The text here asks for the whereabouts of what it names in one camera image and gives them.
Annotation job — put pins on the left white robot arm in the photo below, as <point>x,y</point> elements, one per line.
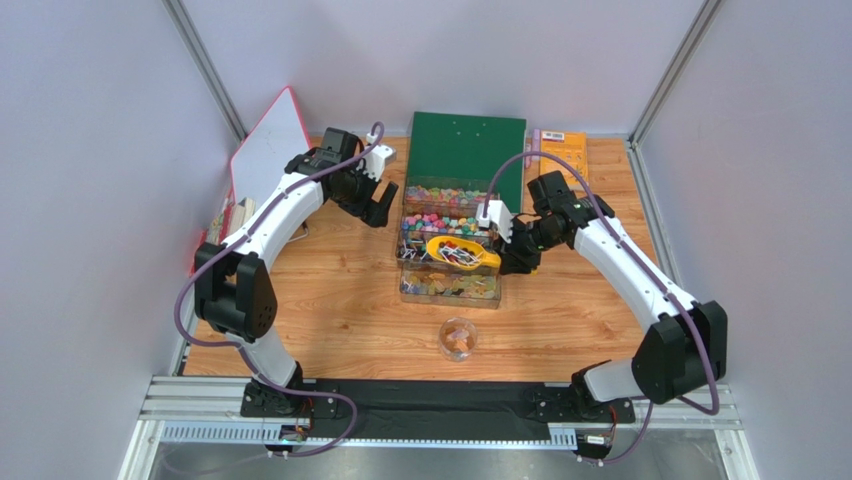
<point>231,285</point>

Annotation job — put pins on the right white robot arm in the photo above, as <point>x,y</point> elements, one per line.
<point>685,342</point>

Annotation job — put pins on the yellow plastic scoop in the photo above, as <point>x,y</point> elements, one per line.
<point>462,254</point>

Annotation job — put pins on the clear box of gummy candies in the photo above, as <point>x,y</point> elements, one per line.
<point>445,191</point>

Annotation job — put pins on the aluminium rail frame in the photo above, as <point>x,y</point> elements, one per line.
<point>191,427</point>

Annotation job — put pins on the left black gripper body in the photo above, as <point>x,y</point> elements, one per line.
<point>358,190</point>

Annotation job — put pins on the red framed whiteboard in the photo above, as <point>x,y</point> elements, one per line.
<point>259,161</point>

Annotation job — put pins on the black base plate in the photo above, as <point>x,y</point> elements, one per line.
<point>431,410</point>

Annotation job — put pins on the clear box of lollipops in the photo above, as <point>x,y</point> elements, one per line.
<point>411,252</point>

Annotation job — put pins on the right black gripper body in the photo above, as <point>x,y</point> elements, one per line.
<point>513,245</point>

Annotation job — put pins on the clear round jar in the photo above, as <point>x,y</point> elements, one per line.
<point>457,339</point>

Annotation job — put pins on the clear box of star candies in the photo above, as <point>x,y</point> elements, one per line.
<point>454,222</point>

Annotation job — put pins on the stack of books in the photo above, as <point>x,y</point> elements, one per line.
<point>233,216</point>

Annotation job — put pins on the pink marker pen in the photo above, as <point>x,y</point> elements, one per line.
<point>532,144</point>

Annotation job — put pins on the green cutting mat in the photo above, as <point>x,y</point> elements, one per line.
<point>461,151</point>

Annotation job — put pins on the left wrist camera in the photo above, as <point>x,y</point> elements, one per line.
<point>379,156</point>

